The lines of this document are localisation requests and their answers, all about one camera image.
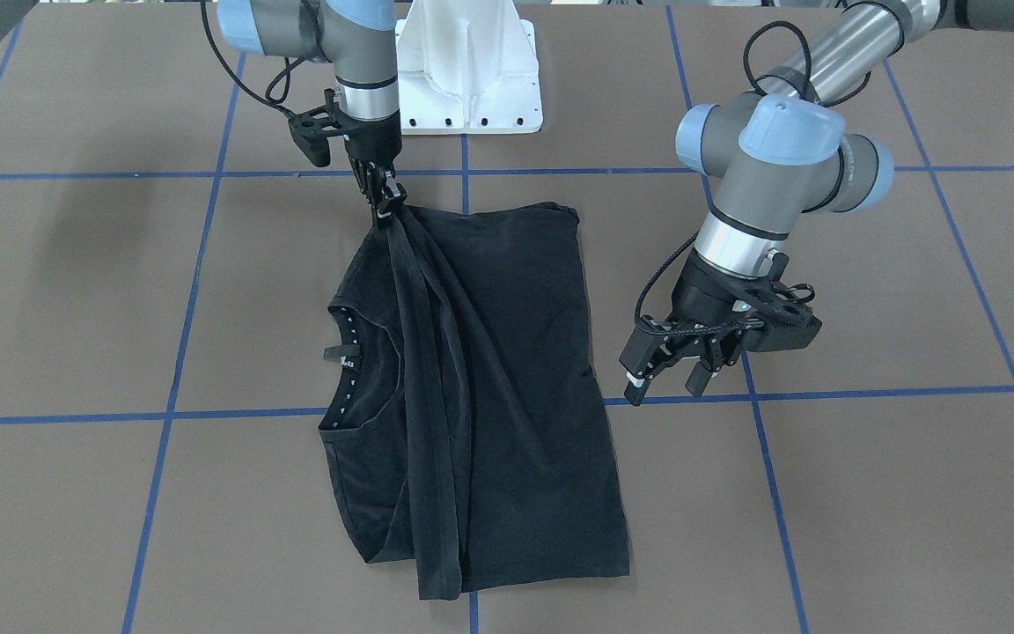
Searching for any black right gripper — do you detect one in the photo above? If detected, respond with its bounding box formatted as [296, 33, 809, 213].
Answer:
[343, 111, 408, 229]

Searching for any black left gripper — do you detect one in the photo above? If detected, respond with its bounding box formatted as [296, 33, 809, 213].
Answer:
[619, 250, 750, 406]

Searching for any black graphic t-shirt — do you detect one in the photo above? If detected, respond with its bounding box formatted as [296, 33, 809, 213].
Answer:
[319, 203, 630, 601]

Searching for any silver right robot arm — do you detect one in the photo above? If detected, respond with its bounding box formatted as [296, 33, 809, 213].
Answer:
[217, 1, 407, 227]

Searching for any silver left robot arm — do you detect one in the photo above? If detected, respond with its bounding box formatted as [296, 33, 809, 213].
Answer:
[620, 1, 945, 406]

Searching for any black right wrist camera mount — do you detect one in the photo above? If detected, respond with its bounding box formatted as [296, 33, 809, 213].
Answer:
[286, 88, 349, 168]

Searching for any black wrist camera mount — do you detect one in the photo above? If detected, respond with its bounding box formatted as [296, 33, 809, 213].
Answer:
[732, 250, 822, 353]
[286, 88, 349, 168]

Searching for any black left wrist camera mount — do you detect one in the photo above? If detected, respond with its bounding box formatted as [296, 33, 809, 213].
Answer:
[732, 250, 822, 353]

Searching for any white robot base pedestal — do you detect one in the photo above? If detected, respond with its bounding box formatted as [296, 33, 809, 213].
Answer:
[397, 1, 544, 136]

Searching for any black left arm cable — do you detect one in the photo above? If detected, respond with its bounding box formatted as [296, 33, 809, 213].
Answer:
[741, 21, 874, 110]

